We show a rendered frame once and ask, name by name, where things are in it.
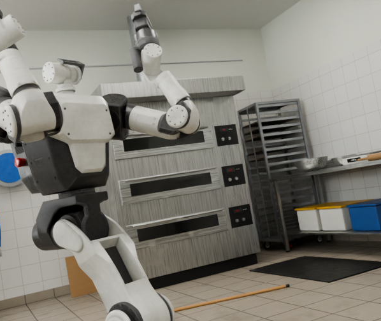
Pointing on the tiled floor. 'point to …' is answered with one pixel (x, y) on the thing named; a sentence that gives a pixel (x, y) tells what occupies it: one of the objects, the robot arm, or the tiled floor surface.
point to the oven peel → (78, 279)
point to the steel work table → (323, 202)
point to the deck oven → (183, 186)
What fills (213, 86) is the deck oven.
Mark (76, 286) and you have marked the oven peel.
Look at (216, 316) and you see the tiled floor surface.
